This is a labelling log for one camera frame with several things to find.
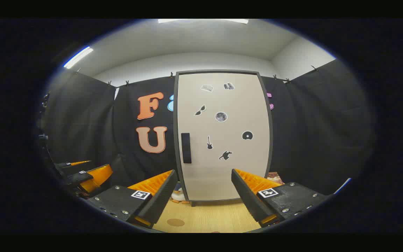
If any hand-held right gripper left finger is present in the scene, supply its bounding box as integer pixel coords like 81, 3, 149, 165
85, 169, 178, 229

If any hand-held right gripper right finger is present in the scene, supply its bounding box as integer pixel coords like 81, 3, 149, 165
231, 168, 328, 228

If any grey cabinet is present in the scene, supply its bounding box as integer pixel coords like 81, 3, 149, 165
173, 69, 274, 207

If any beige cabinet door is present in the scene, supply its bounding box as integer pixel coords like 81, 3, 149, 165
176, 72, 270, 202

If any black door handle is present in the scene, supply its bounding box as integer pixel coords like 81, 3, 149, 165
181, 133, 192, 164

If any penguin plush toy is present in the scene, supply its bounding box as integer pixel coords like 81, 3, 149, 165
171, 187, 191, 205

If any stack of brown books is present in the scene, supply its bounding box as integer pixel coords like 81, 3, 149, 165
266, 171, 285, 185

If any black backdrop cloth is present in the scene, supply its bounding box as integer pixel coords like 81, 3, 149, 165
41, 59, 377, 196

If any long ceiling light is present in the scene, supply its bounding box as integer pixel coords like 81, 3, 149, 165
63, 46, 94, 69
158, 19, 249, 24

